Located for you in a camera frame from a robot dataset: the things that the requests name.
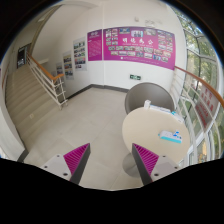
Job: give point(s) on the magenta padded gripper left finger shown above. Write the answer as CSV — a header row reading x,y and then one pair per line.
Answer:
x,y
69,166

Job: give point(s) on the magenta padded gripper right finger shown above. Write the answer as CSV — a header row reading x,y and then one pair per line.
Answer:
x,y
152,166

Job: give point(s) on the white charger with blue label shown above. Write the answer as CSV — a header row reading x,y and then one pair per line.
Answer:
x,y
170,136

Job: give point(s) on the round cream table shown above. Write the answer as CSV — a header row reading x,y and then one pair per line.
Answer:
x,y
143,126

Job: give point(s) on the white power strip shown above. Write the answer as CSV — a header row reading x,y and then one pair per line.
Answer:
x,y
148,105

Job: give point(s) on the grey round-back chair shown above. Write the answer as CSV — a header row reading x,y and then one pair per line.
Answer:
x,y
139,93

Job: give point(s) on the beige staircase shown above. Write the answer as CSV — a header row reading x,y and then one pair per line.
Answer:
x,y
29,105

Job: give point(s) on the staircase railing wooden handrail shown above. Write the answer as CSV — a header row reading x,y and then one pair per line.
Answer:
x,y
53,85

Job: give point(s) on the red banner on window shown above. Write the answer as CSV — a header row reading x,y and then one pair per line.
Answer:
x,y
206,106

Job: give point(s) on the green exit sign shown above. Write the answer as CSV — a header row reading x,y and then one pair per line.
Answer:
x,y
135,77

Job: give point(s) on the white photo poster left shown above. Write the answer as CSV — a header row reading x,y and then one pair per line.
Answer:
x,y
59,69

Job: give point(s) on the white photo poster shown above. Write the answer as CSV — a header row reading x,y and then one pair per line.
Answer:
x,y
59,69
68,68
79,49

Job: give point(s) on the white photo poster middle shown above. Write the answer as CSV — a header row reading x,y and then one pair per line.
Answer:
x,y
68,68

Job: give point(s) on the white photo poster right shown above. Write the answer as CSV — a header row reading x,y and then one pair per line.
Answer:
x,y
79,49

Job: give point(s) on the large magenta photo wall board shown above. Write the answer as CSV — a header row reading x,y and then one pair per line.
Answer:
x,y
139,44

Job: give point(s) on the small magenta wall poster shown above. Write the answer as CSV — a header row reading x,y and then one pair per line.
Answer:
x,y
94,40

